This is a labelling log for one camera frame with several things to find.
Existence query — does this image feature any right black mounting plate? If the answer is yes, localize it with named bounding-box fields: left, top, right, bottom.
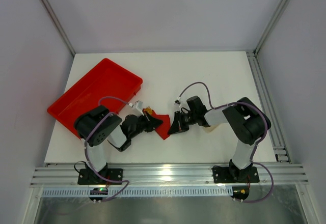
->
left=212, top=165, right=260, bottom=183

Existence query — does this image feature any cream utensil case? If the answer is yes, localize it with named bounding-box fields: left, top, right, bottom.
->
left=203, top=125, right=219, bottom=133

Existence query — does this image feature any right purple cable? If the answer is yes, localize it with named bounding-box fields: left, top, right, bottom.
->
left=177, top=82, right=275, bottom=204

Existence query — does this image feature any red paper napkin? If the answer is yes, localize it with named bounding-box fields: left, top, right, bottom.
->
left=149, top=110, right=171, bottom=140

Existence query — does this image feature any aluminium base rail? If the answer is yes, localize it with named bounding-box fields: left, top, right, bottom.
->
left=30, top=163, right=309, bottom=188

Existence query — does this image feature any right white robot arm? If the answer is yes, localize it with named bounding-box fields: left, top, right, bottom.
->
left=168, top=96, right=271, bottom=183

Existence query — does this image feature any yellow plastic spoon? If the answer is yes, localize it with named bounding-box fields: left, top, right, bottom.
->
left=143, top=107, right=153, bottom=115

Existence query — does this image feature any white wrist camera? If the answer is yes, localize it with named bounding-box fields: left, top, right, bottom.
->
left=128, top=100, right=143, bottom=116
left=174, top=97, right=182, bottom=106

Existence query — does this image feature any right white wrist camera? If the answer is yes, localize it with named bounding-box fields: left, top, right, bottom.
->
left=174, top=97, right=182, bottom=106

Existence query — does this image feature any right aluminium frame post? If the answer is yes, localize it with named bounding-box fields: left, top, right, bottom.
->
left=253, top=0, right=291, bottom=56

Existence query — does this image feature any red plastic tray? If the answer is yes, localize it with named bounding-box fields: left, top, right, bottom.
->
left=47, top=58, right=143, bottom=136

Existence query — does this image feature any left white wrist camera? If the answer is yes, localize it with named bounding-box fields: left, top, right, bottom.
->
left=128, top=100, right=143, bottom=116

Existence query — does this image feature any slotted white cable duct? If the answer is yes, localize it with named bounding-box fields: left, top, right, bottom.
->
left=41, top=185, right=233, bottom=198

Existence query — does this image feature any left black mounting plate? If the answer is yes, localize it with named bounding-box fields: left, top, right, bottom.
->
left=77, top=168, right=123, bottom=185

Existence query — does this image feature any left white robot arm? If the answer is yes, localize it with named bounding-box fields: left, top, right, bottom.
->
left=74, top=105, right=164, bottom=185

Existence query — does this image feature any left aluminium frame post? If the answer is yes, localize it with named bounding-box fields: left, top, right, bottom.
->
left=39, top=0, right=76, bottom=57

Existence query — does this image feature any black mounting plate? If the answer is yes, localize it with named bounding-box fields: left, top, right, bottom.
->
left=212, top=165, right=260, bottom=183
left=77, top=168, right=123, bottom=185

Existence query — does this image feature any aluminium frame post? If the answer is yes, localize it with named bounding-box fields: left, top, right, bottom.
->
left=253, top=0, right=291, bottom=56
left=39, top=0, right=76, bottom=57

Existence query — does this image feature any right aluminium side rail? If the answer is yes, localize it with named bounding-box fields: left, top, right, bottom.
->
left=246, top=51, right=292, bottom=164

